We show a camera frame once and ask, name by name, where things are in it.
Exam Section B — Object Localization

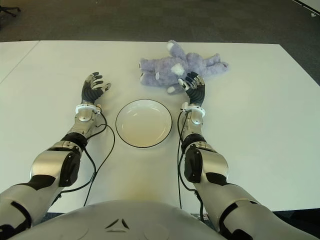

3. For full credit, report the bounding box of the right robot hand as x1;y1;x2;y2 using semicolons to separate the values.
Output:
177;71;207;107

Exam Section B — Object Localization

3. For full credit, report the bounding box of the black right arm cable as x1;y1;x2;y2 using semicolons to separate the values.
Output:
176;109;207;222

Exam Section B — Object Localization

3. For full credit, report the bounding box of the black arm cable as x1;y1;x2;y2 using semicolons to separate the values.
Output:
176;109;207;222
53;111;116;206

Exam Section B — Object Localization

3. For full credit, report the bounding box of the purple plush doll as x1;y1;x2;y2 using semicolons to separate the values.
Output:
137;39;230;95

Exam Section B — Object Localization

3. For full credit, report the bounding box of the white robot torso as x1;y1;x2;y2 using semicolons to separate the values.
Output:
9;199;226;240

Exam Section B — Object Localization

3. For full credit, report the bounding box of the black office chair base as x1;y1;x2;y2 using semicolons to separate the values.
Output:
0;0;22;32

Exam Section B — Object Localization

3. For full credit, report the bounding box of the white plate with black rim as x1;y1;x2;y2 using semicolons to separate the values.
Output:
115;99;173;150

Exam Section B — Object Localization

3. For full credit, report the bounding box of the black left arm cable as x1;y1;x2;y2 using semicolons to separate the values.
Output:
53;111;116;206

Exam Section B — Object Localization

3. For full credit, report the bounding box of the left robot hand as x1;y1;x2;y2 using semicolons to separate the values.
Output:
80;72;113;106

